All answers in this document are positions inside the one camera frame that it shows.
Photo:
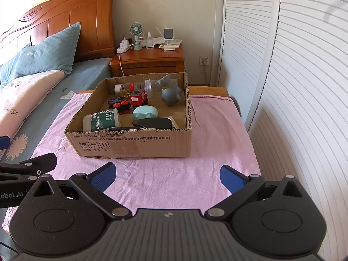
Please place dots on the green white medical box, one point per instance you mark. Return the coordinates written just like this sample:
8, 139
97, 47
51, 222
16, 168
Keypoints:
100, 121

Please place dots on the white charger plug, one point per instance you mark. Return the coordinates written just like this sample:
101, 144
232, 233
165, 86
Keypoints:
125, 42

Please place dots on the white power strip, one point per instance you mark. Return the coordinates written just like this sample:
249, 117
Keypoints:
123, 49

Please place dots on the clear labelled plastic case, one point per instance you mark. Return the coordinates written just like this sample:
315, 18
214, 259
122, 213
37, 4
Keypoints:
174, 123

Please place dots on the wooden nightstand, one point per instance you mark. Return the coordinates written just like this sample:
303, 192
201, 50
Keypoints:
152, 57

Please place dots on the large blue pillow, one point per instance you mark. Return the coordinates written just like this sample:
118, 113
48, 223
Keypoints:
51, 51

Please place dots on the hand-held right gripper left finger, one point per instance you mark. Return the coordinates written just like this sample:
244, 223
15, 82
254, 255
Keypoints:
104, 175

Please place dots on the green desk fan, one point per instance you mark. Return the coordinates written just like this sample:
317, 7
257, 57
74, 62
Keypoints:
136, 29

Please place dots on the red toy train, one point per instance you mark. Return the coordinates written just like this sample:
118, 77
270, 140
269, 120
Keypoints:
137, 98

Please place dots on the clear plastic dome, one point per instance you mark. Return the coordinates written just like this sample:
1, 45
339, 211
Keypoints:
148, 87

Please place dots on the white louvered closet door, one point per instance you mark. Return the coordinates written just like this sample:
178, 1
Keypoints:
312, 114
244, 32

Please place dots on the clear spray bottle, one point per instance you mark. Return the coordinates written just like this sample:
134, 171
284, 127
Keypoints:
149, 42

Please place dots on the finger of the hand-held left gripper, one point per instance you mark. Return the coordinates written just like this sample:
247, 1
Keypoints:
4, 142
27, 168

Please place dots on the white remote control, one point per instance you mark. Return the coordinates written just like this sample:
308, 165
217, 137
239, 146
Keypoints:
169, 47

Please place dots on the black toy train car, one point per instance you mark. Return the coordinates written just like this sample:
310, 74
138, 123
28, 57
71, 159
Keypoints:
117, 104

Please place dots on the white wall socket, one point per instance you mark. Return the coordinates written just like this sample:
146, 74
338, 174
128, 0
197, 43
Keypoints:
204, 60

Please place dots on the grey elephant toy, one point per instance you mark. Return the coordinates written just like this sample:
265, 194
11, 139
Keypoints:
171, 95

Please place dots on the small blue pillow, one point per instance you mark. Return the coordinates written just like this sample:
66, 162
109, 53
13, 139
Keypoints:
13, 65

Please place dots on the brown cardboard box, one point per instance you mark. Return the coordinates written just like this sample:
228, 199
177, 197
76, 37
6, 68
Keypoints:
136, 144

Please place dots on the pink cloth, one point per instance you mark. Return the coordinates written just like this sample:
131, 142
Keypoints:
163, 176

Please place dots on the white stand with screen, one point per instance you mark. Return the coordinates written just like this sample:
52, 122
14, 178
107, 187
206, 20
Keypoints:
168, 32

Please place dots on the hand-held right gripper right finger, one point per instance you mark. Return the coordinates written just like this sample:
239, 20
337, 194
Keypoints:
231, 178

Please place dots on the teal earbuds case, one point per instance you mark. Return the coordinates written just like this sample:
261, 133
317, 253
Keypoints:
145, 112

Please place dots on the wooden headboard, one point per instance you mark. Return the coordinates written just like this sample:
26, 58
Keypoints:
81, 11

